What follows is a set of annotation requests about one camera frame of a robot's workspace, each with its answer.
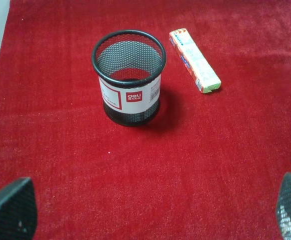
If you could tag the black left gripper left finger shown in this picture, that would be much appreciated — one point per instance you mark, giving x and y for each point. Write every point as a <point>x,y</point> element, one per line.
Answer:
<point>18,210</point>

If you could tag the long white candy box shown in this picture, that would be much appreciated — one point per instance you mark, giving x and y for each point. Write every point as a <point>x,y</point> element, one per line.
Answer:
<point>198,67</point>

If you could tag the red velvet tablecloth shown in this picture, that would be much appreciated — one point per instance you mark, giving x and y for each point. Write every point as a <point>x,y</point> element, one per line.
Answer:
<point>208,167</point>

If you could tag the black mesh pen cup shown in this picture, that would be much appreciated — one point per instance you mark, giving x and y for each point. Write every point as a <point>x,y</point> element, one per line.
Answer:
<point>129,64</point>

